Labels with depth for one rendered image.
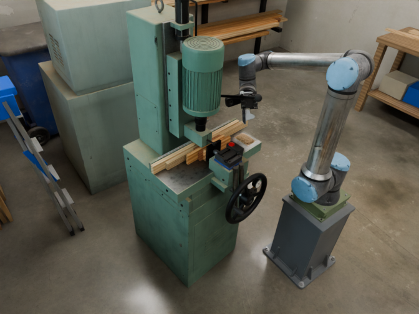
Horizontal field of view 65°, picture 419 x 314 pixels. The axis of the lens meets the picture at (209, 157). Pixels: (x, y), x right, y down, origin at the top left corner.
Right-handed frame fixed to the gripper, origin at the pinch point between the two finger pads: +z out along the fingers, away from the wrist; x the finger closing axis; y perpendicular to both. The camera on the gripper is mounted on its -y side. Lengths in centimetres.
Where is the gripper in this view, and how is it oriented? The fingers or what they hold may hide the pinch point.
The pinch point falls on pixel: (242, 109)
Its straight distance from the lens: 155.9
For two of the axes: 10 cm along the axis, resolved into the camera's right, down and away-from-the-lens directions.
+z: -1.2, 4.9, -8.6
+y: 9.8, -0.6, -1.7
